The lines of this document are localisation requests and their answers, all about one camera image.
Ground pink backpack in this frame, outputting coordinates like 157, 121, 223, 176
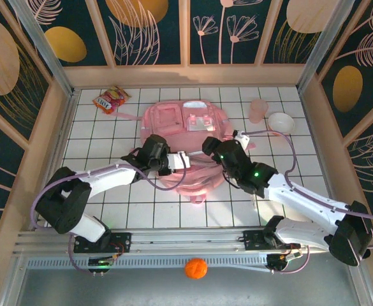
113, 99, 257, 205

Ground red snack bag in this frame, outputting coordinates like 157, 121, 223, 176
92, 85, 133, 115

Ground pink plastic cup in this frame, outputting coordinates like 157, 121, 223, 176
249, 98, 269, 124

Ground orange and white bowl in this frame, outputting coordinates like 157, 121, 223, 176
267, 112, 296, 136

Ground orange ball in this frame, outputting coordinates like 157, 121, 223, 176
184, 257, 208, 281

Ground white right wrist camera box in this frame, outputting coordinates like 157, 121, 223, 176
231, 129, 251, 150

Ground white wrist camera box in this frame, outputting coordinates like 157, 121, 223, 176
166, 150, 192, 172
231, 129, 251, 150

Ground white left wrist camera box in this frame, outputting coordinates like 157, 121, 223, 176
166, 150, 192, 172

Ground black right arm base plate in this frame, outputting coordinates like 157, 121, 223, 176
242, 228, 302, 251

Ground aluminium side rail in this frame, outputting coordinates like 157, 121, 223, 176
29, 91, 78, 232

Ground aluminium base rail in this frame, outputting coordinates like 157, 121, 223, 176
12, 224, 356, 256

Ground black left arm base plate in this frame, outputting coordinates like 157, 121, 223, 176
73, 231, 132, 254

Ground slotted grey cable duct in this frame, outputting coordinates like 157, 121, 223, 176
26, 253, 270, 272

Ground white flat cable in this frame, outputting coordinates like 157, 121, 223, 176
205, 263, 272, 274

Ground aluminium frame post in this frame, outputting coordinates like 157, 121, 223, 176
296, 0, 356, 93
7, 0, 76, 96

